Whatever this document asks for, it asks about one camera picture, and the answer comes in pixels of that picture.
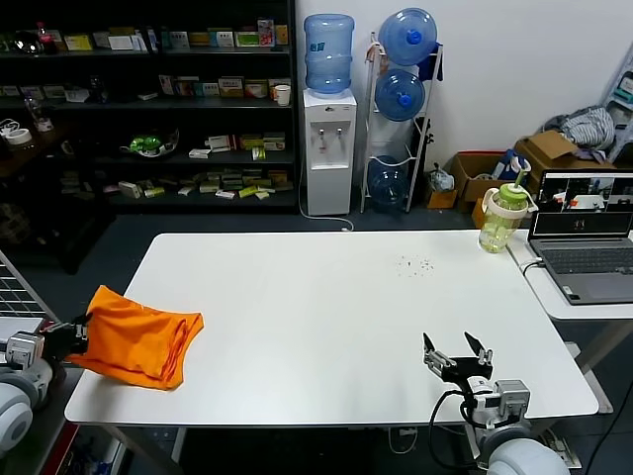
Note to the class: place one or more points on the cola bottle red label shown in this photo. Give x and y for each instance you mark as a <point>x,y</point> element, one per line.
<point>48,38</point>

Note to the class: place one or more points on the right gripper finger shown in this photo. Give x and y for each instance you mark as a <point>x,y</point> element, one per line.
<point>437,357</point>
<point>483,352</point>

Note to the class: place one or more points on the flat white red box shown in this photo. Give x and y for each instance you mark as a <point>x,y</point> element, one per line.
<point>225,194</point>

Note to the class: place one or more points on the lime green medicine box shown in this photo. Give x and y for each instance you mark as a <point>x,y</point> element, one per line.
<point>247,192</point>

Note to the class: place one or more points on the large brown cardboard box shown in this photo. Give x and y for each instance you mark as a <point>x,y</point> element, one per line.
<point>549,148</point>

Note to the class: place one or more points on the bowl with green fruit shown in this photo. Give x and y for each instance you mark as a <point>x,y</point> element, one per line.
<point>146,145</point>

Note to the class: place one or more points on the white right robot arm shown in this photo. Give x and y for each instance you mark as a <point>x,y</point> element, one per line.
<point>524,455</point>

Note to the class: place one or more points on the stacked yellow medicine boxes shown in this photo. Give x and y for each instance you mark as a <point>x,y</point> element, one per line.
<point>277,180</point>

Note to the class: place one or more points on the plain white medicine box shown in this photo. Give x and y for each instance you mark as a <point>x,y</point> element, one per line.
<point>278,81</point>

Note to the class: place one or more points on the teal white medicine box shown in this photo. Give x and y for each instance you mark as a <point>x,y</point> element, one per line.
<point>207,89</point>

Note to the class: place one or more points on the blue hanging cloth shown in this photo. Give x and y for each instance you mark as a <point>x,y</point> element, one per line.
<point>429,66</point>

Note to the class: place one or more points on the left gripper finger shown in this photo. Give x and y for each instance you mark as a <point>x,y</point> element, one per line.
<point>74,322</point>
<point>82,342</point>

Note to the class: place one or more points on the white side table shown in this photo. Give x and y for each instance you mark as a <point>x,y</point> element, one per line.
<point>554,307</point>

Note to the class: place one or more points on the blue water jug with label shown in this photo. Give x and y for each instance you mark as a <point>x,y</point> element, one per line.
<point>328,54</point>

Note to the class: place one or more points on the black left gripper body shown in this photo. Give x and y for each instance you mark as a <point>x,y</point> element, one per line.
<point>62,344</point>

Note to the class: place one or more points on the white red medicine box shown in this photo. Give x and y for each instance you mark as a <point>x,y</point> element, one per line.
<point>220,143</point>

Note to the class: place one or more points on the flat white medicine box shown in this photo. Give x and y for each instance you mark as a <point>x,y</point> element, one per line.
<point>199,154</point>

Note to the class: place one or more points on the white water dispenser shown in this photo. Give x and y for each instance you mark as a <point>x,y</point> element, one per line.
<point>329,173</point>

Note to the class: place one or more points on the green yellow medicine box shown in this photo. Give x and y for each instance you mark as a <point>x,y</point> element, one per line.
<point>251,141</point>

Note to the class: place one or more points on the tall pink blue box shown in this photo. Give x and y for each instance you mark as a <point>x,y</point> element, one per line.
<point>265,32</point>

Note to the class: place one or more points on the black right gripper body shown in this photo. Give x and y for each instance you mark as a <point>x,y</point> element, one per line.
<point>467,371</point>

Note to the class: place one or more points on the white metal jug rack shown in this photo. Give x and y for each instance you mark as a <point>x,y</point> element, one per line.
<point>428,128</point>

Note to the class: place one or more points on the grey pile of clothes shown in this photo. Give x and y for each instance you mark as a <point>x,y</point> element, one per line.
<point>586,126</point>

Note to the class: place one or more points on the wide white medicine box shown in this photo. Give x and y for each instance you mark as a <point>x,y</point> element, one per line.
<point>121,43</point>

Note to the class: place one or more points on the dark glass bottle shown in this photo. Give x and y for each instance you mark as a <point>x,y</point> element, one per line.
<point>97,89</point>

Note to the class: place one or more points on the blue and white bag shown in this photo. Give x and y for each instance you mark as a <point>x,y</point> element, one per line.
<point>505,165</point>

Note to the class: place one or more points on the orange t-shirt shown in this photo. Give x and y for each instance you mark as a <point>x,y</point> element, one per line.
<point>133,341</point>

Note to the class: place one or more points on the red yellow medicine box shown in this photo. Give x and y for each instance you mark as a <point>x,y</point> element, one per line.
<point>256,89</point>

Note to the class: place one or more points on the crumpled plastic bag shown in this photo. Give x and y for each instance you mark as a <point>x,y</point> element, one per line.
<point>440,179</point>

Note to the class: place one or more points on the open brown cardboard box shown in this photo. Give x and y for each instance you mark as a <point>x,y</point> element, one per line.
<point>470,190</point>

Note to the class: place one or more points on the black shelf unit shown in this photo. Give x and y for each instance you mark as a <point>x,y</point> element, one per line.
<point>148,170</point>

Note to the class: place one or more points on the cream medicine box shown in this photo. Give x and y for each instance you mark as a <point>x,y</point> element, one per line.
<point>128,189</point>

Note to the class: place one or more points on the grey laptop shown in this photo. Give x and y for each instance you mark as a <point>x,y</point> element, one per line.
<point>583,257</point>

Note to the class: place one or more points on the pale green medicine box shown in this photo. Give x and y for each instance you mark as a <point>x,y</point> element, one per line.
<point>274,141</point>

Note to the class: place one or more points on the white power strip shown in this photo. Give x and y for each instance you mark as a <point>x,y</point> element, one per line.
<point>561,447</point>

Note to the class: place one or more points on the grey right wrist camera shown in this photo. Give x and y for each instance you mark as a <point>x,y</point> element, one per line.
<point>509,401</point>

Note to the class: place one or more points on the small yellow cardboard box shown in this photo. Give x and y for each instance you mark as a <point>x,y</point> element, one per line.
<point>441,199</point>

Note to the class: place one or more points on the clear plastic bottle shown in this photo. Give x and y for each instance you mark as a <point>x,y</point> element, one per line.
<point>38,114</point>

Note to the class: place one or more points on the small green medicine box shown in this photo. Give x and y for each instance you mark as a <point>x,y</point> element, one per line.
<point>258,154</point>

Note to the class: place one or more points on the long green medicine box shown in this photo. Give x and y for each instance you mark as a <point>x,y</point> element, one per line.
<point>153,192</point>

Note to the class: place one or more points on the green lidded drinking bottle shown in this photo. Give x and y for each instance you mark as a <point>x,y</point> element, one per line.
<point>502,218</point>

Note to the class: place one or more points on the white orange medicine box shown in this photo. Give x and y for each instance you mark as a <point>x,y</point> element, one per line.
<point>185,86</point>

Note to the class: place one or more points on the white tape roll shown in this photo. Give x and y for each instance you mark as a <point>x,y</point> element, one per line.
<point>18,137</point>

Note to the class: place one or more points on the white paper cup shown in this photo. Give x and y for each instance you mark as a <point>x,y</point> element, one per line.
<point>282,95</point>

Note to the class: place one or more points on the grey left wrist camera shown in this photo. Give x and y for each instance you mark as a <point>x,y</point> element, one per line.
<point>22,350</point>

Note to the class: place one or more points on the black tripod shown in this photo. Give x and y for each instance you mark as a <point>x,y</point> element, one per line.
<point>426,141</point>

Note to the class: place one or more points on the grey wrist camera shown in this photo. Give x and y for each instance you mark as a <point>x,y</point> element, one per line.
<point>509,401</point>
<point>22,350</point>

